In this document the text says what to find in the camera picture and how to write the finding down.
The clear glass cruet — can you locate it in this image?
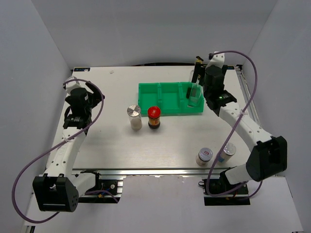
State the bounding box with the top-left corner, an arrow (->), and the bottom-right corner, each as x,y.
187,83 -> 202,108

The glass cruet with dark spice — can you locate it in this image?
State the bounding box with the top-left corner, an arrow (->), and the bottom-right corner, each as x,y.
190,56 -> 204,83

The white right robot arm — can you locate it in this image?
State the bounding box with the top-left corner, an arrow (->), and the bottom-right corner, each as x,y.
203,65 -> 288,194

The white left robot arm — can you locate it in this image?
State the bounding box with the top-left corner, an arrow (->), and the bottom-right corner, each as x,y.
33,82 -> 104,212

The green three-compartment tray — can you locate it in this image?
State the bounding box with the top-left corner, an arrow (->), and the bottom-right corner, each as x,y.
138,82 -> 205,116

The silver-lid white powder jar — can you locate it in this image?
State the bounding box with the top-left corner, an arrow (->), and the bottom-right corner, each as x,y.
127,104 -> 142,131

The red-lid dark sauce jar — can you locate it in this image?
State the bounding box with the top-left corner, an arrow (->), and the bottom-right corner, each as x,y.
147,106 -> 161,130

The blue-label white shaker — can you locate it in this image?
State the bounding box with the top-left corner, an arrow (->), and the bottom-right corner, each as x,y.
215,142 -> 236,165

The red-label lid small jar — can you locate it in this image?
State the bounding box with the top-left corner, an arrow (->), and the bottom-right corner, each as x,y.
195,148 -> 213,166

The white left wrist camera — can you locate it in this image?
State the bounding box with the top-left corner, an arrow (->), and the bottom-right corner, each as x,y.
63,75 -> 82,95

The aluminium side rail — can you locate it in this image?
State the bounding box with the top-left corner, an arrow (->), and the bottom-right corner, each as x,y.
235,65 -> 262,127

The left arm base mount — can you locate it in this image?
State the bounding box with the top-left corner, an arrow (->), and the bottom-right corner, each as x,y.
74,170 -> 124,204

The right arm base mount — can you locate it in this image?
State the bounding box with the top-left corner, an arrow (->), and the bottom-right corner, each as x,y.
198,179 -> 250,206

